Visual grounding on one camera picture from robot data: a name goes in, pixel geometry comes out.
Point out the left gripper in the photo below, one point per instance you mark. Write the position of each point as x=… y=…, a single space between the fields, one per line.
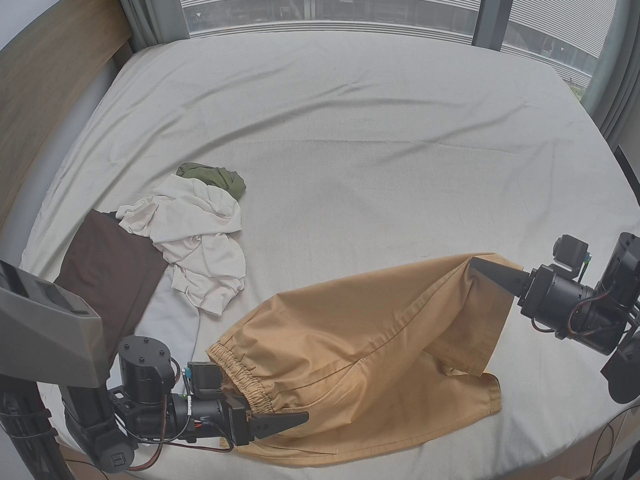
x=235 y=420

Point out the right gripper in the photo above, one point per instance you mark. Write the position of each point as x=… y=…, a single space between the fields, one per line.
x=555 y=298

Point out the tan shorts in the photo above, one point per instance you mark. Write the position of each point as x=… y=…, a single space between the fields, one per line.
x=350 y=348

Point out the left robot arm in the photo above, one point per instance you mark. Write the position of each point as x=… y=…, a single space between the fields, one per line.
x=50 y=328

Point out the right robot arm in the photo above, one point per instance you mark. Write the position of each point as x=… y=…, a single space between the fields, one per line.
x=622 y=278

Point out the bed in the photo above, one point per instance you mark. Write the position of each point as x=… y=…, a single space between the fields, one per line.
x=350 y=143

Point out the pale grey garment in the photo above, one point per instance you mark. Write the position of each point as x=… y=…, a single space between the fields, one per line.
x=170 y=313

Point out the cream white garment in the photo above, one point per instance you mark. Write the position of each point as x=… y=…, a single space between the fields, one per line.
x=200 y=238

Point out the dark brown garment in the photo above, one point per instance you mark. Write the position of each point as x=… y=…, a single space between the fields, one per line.
x=115 y=273

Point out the grey-green curtain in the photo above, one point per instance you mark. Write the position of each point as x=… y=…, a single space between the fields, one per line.
x=615 y=68
x=145 y=8

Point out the olive green garment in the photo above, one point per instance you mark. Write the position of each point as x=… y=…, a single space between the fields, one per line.
x=215 y=174

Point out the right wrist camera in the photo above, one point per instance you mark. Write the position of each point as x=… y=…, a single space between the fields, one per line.
x=570 y=250

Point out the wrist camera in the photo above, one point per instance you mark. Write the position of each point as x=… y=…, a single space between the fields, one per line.
x=205 y=380
x=570 y=250

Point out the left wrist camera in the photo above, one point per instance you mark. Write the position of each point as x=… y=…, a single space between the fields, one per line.
x=205 y=380

